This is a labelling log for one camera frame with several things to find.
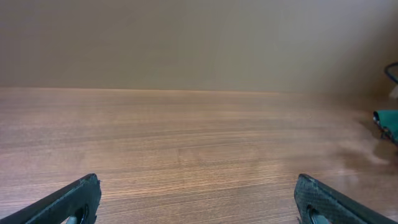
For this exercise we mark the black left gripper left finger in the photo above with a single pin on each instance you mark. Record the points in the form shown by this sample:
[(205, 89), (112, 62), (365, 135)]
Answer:
[(79, 199)]

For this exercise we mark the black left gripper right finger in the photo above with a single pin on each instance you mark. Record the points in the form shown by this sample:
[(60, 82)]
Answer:
[(319, 203)]

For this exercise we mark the green cloth bag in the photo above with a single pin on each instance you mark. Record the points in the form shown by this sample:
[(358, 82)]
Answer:
[(386, 121)]

